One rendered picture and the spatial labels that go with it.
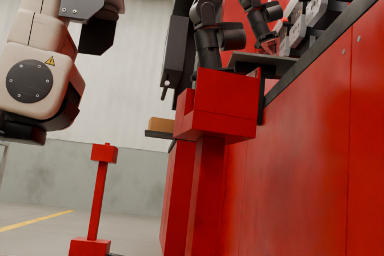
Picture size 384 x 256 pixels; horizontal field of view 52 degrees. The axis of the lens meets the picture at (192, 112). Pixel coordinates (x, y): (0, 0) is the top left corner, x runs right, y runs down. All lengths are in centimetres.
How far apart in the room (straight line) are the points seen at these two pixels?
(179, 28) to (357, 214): 203
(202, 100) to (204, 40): 16
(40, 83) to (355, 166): 68
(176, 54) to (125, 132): 584
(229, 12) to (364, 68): 184
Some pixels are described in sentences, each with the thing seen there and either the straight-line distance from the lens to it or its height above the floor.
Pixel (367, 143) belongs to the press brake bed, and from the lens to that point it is 63.
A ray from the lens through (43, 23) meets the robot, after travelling 102.
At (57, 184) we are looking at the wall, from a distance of 831.
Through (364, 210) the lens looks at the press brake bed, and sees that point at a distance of 63.
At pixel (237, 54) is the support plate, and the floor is 99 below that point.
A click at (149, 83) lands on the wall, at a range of 840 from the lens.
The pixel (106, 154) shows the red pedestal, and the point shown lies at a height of 73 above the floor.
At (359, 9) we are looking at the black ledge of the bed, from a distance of 74.
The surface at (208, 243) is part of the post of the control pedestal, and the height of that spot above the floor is 40.
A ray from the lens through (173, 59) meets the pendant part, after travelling 245.
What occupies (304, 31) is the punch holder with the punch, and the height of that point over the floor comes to 112.
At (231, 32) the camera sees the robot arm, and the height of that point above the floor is 92.
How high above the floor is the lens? 51
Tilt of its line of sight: 12 degrees up
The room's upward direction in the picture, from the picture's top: 6 degrees clockwise
